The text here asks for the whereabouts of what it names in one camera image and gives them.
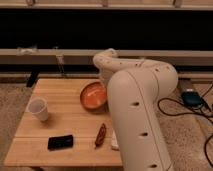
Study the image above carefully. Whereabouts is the orange ceramic bowl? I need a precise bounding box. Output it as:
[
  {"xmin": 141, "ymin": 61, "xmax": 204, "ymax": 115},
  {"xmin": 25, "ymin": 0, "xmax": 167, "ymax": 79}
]
[{"xmin": 80, "ymin": 82, "xmax": 107, "ymax": 110}]

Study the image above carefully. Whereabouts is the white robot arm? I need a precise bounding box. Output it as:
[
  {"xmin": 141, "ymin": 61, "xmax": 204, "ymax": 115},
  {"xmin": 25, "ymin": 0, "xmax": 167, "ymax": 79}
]
[{"xmin": 93, "ymin": 49, "xmax": 178, "ymax": 171}]

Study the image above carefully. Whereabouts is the wooden table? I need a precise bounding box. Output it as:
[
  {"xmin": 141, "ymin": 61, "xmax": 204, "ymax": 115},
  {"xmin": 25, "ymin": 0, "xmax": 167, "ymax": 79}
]
[{"xmin": 4, "ymin": 79, "xmax": 121, "ymax": 167}]

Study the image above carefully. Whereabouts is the small white object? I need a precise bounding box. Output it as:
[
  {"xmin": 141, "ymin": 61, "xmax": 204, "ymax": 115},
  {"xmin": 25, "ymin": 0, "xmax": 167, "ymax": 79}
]
[{"xmin": 111, "ymin": 131, "xmax": 119, "ymax": 150}]

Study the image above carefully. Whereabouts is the black rectangular object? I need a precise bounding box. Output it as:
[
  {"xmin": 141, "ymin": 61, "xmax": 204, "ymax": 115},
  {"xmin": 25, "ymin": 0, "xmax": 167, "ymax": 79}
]
[{"xmin": 48, "ymin": 135, "xmax": 73, "ymax": 150}]

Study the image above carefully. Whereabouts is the dark blue power adapter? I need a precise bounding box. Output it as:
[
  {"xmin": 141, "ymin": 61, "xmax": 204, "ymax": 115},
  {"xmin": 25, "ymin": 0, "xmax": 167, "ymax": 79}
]
[{"xmin": 181, "ymin": 91, "xmax": 202, "ymax": 107}]

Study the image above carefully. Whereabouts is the black cable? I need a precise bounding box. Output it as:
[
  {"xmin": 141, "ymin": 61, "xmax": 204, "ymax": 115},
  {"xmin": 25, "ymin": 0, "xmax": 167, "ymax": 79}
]
[{"xmin": 157, "ymin": 83, "xmax": 213, "ymax": 168}]

